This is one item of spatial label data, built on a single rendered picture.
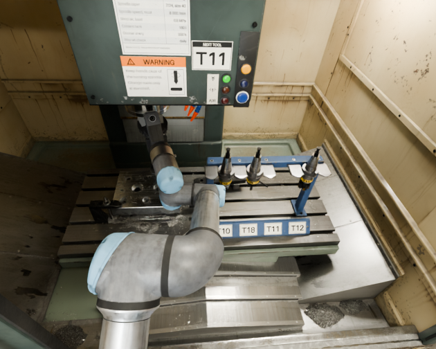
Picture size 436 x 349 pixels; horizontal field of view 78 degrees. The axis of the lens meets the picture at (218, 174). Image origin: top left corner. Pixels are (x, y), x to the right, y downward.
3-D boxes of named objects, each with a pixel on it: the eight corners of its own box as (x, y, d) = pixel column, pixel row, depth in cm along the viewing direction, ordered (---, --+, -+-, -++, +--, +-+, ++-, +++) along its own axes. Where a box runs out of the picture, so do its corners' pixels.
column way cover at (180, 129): (205, 142, 165) (207, 57, 129) (124, 144, 160) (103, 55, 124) (205, 138, 168) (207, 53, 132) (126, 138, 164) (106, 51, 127)
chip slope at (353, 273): (371, 300, 131) (399, 275, 112) (227, 310, 124) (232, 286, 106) (311, 171, 193) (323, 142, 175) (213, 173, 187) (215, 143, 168)
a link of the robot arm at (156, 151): (150, 155, 83) (176, 149, 86) (147, 145, 86) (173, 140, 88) (153, 172, 89) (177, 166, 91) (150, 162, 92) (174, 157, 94)
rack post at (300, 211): (306, 216, 129) (327, 172, 108) (295, 217, 129) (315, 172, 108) (300, 200, 136) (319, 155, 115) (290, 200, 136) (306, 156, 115)
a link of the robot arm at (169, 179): (160, 199, 83) (157, 181, 76) (153, 174, 89) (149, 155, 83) (185, 192, 85) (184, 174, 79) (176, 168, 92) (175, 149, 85)
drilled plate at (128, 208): (179, 212, 122) (178, 206, 118) (113, 215, 119) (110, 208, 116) (180, 176, 138) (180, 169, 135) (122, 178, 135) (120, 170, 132)
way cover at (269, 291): (308, 329, 120) (320, 316, 109) (97, 345, 111) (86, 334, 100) (290, 265, 141) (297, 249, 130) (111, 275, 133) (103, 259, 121)
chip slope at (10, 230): (84, 320, 118) (62, 297, 100) (-86, 332, 112) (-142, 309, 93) (119, 175, 181) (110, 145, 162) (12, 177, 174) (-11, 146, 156)
